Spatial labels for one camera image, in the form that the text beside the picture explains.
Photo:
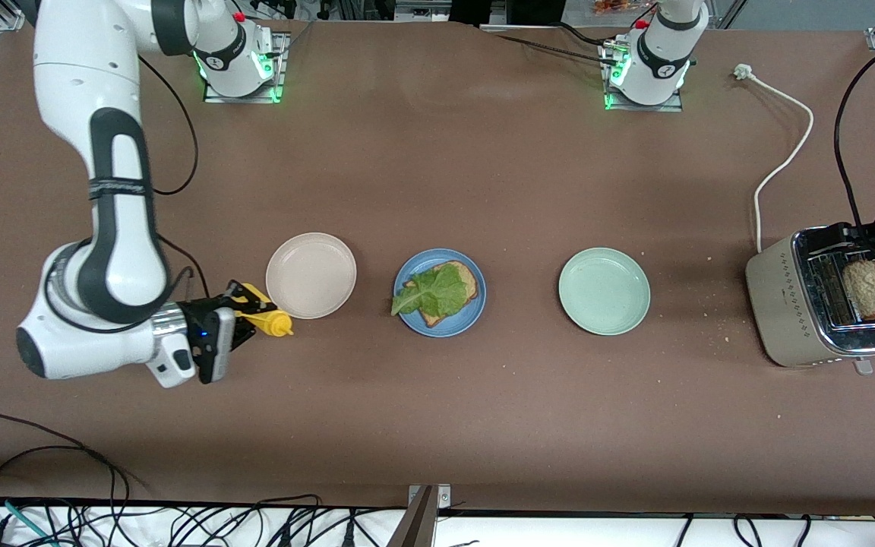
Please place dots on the yellow squeeze bottle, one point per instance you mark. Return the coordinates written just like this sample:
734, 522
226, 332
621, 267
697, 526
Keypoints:
279, 324

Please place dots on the brown bread slice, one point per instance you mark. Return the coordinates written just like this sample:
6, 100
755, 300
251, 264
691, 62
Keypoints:
470, 282
867, 292

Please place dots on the green lettuce leaf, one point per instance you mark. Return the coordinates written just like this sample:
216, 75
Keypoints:
437, 292

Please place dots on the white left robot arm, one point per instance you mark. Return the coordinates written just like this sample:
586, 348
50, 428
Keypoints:
661, 53

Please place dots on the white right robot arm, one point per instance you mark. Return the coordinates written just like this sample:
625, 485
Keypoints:
80, 68

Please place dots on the beige round plate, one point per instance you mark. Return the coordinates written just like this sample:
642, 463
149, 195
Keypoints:
311, 276

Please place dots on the blue round plate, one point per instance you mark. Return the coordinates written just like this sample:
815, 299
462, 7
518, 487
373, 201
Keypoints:
468, 319

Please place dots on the green round plate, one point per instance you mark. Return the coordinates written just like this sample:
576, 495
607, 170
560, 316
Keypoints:
604, 292

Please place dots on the silver two-slot toaster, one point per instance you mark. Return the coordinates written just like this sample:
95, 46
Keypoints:
783, 304

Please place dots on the grey metal box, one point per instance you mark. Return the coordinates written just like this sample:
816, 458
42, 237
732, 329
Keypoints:
418, 11

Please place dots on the orange packet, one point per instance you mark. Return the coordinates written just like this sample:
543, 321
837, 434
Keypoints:
620, 6

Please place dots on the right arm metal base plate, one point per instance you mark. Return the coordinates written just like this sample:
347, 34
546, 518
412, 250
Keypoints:
244, 99

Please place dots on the small metal bracket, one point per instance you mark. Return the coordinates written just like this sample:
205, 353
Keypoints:
443, 495

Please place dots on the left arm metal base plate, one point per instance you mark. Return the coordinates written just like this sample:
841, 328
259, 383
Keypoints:
642, 109

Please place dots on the aluminium post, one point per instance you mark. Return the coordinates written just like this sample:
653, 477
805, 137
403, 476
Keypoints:
415, 528

